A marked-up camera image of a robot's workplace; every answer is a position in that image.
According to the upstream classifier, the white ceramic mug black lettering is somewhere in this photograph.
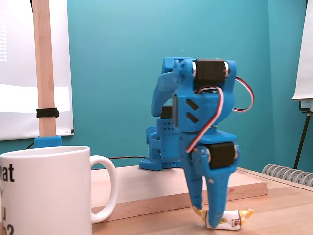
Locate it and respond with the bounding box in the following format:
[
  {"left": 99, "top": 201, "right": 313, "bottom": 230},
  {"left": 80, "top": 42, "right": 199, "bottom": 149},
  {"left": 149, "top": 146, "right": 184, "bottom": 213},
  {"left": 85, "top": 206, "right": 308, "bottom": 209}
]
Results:
[{"left": 0, "top": 145, "right": 120, "bottom": 235}]

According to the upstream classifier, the light wooden base board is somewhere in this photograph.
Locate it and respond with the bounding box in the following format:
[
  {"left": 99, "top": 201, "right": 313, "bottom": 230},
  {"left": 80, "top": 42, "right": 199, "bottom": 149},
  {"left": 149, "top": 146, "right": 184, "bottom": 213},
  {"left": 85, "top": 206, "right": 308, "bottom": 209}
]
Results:
[{"left": 90, "top": 159, "right": 268, "bottom": 222}]

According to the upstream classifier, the black strap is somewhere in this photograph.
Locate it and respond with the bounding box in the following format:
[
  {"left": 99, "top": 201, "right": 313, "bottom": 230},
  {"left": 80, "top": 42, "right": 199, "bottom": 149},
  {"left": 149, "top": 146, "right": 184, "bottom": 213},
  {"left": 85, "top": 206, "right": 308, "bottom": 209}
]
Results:
[{"left": 36, "top": 107, "right": 60, "bottom": 118}]

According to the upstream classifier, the thin red black wire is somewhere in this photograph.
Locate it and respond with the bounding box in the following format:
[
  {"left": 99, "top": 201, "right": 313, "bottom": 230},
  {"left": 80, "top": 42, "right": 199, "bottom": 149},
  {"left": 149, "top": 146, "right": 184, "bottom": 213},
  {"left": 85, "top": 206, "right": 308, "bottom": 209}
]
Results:
[{"left": 91, "top": 155, "right": 147, "bottom": 171}]

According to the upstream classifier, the blue printed post mount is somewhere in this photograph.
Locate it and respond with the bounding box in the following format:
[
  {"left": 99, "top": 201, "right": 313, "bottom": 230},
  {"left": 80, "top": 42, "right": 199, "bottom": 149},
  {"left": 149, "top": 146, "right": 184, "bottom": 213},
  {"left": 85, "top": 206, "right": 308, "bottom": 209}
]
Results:
[{"left": 34, "top": 134, "right": 63, "bottom": 149}]

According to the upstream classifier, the red white black servo wire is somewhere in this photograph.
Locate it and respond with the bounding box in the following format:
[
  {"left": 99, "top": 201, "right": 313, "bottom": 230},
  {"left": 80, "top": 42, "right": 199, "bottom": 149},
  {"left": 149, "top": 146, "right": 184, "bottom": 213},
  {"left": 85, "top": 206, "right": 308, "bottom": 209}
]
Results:
[
  {"left": 185, "top": 85, "right": 225, "bottom": 154},
  {"left": 231, "top": 76, "right": 255, "bottom": 113}
]

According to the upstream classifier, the white flipchart on stand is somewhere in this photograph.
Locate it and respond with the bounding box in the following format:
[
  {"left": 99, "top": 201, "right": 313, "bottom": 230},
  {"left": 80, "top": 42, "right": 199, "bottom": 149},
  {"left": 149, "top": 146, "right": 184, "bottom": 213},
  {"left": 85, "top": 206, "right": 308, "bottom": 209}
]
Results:
[{"left": 291, "top": 0, "right": 313, "bottom": 169}]

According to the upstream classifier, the white gold sweet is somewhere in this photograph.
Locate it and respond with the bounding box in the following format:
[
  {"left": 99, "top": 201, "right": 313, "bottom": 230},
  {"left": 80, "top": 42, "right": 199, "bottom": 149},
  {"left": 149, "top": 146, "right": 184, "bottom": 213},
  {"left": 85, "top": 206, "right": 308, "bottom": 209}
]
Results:
[{"left": 192, "top": 205, "right": 256, "bottom": 231}]

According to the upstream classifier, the wooden post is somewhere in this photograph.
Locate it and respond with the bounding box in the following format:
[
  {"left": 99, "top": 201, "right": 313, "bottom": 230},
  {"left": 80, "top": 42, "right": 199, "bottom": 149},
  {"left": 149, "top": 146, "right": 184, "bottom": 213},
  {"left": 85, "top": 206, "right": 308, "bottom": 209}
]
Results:
[{"left": 31, "top": 0, "right": 58, "bottom": 138}]

